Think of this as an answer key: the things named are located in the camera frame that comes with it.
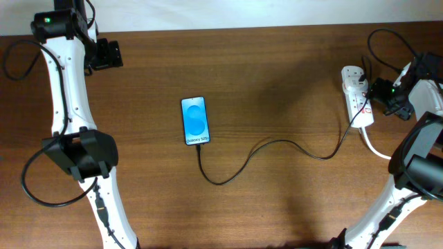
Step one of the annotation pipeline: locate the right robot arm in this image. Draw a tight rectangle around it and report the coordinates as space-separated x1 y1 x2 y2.
327 53 442 248

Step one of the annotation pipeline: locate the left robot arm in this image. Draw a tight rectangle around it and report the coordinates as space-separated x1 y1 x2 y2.
30 1 140 248

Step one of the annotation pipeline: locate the blue Galaxy smartphone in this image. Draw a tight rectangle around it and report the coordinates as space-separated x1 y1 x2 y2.
181 96 210 146

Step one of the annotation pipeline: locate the black USB charging cable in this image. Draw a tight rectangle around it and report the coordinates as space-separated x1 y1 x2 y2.
195 55 373 186

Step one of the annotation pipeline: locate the white charger adapter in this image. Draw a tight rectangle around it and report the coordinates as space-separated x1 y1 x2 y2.
342 77 368 95

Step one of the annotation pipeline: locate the white power strip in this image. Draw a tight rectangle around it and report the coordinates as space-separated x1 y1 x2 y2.
341 66 374 129

